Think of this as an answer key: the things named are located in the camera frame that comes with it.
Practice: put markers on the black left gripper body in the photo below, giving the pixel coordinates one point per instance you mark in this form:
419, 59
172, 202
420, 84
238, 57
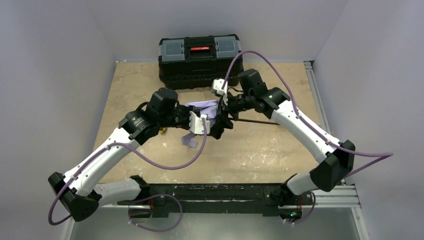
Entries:
181, 116

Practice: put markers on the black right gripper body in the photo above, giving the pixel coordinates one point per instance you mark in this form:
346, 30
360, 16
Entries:
227, 108

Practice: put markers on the lilac umbrella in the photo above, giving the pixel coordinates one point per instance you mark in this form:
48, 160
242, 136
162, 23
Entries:
206, 107

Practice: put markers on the black plastic toolbox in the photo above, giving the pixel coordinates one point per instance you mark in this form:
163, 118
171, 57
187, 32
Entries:
195, 62

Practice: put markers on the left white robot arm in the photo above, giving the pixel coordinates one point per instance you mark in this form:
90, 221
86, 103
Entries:
78, 191

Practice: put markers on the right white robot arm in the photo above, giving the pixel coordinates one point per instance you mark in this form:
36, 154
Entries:
335, 158

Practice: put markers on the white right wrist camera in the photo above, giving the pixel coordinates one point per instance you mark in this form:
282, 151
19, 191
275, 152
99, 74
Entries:
220, 89

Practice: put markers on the aluminium frame rail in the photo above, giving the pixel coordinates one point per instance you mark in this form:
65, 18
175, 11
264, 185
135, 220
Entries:
340, 193

